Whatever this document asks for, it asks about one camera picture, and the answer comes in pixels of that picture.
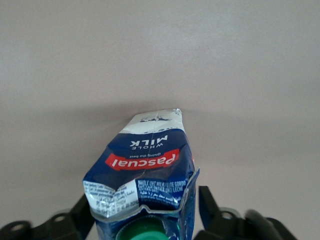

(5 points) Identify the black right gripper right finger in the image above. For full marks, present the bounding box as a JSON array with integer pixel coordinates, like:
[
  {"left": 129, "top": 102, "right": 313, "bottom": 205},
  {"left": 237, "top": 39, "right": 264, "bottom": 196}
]
[{"left": 194, "top": 185, "right": 299, "bottom": 240}]

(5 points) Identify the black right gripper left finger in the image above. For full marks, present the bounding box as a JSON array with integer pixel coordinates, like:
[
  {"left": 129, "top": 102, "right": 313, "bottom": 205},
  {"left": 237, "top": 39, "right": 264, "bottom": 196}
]
[{"left": 0, "top": 193, "right": 97, "bottom": 240}]

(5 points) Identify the blue Pascual milk carton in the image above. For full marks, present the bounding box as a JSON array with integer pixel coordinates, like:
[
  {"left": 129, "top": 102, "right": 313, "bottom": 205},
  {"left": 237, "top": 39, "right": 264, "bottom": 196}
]
[{"left": 82, "top": 107, "right": 201, "bottom": 240}]

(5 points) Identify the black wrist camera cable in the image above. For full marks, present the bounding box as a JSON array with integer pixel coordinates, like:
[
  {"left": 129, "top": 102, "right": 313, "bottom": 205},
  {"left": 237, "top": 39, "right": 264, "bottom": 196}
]
[{"left": 244, "top": 209, "right": 278, "bottom": 240}]

